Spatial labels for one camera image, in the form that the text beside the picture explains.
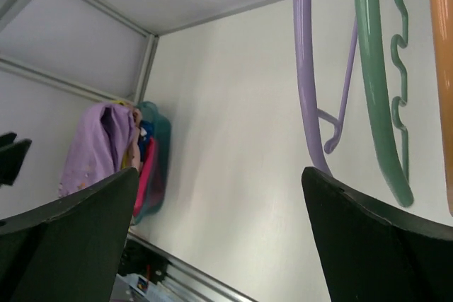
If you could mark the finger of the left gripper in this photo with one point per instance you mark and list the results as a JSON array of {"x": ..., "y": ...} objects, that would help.
[{"x": 13, "y": 154}]

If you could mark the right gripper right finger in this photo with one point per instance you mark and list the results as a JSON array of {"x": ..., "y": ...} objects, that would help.
[{"x": 372, "y": 251}]

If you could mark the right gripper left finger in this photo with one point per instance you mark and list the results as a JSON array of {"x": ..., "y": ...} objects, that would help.
[{"x": 69, "y": 249}]

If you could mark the purple trousers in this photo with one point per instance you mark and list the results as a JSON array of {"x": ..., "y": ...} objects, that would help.
[{"x": 103, "y": 135}]

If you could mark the yellow trousers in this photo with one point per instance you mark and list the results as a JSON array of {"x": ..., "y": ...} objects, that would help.
[{"x": 125, "y": 154}]

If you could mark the green clothes hanger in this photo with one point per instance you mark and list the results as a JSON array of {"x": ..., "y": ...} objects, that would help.
[{"x": 389, "y": 133}]

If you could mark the purple clothes hanger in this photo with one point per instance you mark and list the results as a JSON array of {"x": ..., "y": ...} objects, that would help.
[{"x": 322, "y": 130}]

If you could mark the orange clothes hanger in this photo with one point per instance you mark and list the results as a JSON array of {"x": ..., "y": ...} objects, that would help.
[{"x": 441, "y": 17}]

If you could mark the magenta cloth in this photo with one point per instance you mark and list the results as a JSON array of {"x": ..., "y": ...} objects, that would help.
[{"x": 146, "y": 174}]

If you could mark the pink cloth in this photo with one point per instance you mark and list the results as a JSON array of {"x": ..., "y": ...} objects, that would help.
[{"x": 134, "y": 152}]

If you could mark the blue white patterned cloth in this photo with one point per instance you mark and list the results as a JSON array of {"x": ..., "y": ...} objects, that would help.
[{"x": 146, "y": 132}]

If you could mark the slotted cable duct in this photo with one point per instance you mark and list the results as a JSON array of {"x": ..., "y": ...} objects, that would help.
[{"x": 134, "y": 287}]

